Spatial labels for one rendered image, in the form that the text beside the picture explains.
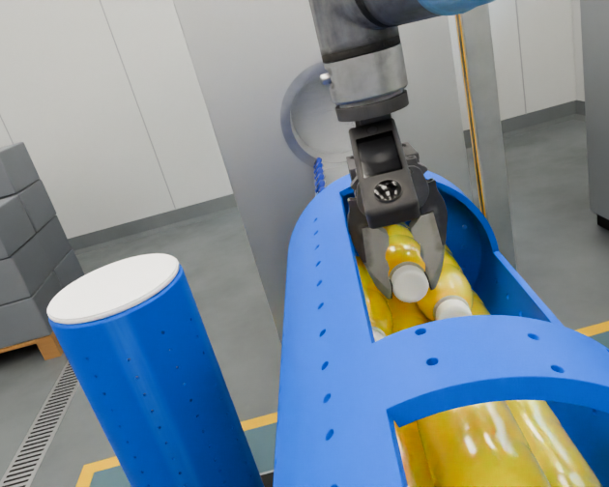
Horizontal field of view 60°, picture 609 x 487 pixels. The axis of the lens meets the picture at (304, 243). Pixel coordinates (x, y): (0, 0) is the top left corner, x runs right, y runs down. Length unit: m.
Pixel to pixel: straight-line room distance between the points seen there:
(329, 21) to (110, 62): 4.58
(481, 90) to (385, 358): 1.05
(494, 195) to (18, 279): 2.70
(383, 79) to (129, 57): 4.56
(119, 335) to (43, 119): 4.29
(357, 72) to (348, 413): 0.30
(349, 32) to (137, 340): 0.76
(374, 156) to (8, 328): 3.21
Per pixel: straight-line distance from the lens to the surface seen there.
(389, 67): 0.51
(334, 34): 0.51
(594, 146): 3.20
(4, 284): 3.45
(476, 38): 1.31
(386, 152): 0.50
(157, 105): 5.00
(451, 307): 0.60
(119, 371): 1.12
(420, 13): 0.45
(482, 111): 1.34
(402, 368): 0.33
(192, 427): 1.21
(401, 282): 0.58
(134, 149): 5.10
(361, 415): 0.31
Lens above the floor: 1.43
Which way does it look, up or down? 22 degrees down
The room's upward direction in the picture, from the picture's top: 15 degrees counter-clockwise
